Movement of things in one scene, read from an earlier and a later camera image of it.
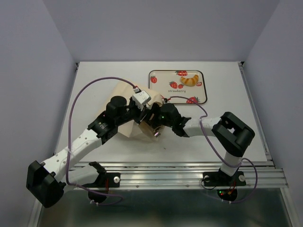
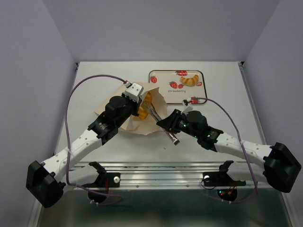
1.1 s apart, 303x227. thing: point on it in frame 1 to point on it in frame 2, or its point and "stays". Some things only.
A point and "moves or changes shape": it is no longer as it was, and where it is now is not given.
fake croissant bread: (190, 82) stays
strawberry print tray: (192, 84) stays
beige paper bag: (134, 128) moves or changes shape
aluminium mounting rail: (269, 173) stays
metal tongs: (156, 134) to (173, 139)
